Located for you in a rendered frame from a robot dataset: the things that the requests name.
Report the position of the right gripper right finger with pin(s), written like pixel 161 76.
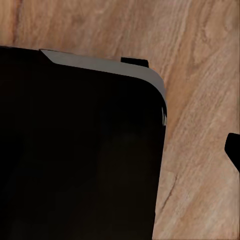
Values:
pixel 232 148

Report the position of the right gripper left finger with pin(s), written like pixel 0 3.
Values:
pixel 12 148

